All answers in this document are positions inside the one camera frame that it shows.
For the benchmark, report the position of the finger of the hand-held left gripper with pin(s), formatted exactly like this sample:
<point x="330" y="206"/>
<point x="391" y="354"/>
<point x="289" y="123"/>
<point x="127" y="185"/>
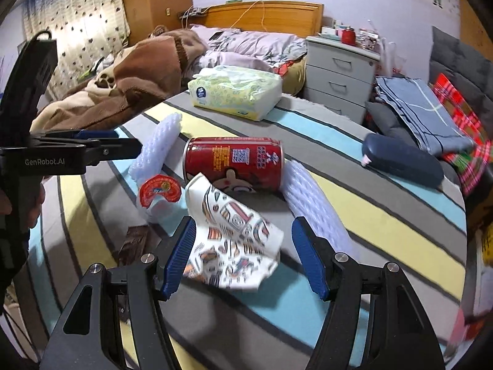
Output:
<point x="96" y="134"/>
<point x="115" y="148"/>

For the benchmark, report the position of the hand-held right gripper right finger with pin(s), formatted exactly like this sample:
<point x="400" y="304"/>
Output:
<point x="310" y="258"/>

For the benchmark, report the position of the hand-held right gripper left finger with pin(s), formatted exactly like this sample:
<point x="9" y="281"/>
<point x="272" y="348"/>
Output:
<point x="177" y="258"/>

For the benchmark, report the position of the white foam net sleeve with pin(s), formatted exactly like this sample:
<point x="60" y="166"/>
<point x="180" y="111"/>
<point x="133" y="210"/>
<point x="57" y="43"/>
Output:
<point x="312" y="196"/>
<point x="158" y="146"/>

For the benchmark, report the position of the small purple box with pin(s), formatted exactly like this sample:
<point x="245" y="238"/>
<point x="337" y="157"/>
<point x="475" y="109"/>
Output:
<point x="134" y="242"/>

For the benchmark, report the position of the patterned paper cup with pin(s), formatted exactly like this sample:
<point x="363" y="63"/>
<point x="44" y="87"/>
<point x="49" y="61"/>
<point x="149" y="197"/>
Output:
<point x="231" y="239"/>

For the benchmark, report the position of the clear cup with red lid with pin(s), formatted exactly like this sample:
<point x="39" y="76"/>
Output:
<point x="158" y="192"/>

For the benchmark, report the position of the large red can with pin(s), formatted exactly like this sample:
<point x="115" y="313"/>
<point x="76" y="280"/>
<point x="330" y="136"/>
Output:
<point x="231" y="158"/>

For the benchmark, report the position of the person's left hand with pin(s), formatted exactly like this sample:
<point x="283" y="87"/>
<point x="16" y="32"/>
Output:
<point x="36" y="200"/>

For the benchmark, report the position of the striped tablecloth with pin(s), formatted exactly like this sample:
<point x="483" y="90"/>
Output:
<point x="366" y="219"/>

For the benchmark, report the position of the brown blanket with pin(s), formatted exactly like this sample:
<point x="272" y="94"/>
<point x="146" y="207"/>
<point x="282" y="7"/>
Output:
<point x="146" y="65"/>

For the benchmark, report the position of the patterned curtain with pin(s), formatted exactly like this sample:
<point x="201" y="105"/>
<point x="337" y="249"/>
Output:
<point x="77" y="27"/>

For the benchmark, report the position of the tissue pack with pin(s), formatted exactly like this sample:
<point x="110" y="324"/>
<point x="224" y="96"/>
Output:
<point x="235" y="92"/>

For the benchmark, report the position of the dark blue case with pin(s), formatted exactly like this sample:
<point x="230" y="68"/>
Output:
<point x="404" y="160"/>

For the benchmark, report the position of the wooden wardrobe beside curtain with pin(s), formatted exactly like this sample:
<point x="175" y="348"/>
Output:
<point x="154" y="0"/>

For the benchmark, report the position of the power strip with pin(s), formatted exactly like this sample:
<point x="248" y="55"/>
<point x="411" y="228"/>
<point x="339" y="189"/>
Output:
<point x="192" y="12"/>

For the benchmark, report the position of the lilac duvet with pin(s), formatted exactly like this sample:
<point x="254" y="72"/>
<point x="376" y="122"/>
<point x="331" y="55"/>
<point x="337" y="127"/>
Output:
<point x="250" y="42"/>

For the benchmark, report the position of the folded blue cloth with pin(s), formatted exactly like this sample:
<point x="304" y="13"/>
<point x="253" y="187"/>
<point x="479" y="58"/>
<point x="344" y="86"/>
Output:
<point x="416" y="108"/>

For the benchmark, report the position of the grey nightstand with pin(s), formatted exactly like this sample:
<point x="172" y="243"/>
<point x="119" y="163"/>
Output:
<point x="339" y="73"/>

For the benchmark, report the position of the red plaid cloth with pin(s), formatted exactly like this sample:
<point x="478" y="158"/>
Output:
<point x="466" y="123"/>

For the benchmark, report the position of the wooden headboard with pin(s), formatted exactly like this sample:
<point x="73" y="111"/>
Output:
<point x="285" y="19"/>

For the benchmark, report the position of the white plastic bag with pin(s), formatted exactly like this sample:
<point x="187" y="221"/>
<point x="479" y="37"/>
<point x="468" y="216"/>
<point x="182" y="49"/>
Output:
<point x="393" y="57"/>

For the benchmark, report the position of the red jar on cabinet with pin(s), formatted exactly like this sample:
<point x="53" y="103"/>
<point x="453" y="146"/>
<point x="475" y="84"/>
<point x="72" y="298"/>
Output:
<point x="348" y="36"/>

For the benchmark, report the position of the tall wooden wardrobe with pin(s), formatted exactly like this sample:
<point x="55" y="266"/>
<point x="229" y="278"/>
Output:
<point x="477" y="19"/>

